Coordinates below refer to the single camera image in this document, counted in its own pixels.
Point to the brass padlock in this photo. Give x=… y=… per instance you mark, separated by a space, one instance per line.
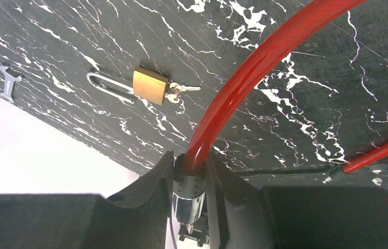
x=146 y=85

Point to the silver open-end wrench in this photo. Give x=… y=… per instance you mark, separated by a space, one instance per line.
x=10 y=78

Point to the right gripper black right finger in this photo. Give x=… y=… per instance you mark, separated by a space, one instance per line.
x=243 y=216

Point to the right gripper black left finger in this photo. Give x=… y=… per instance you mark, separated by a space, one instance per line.
x=135 y=217

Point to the red cable bike lock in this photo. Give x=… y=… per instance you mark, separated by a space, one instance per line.
x=321 y=80

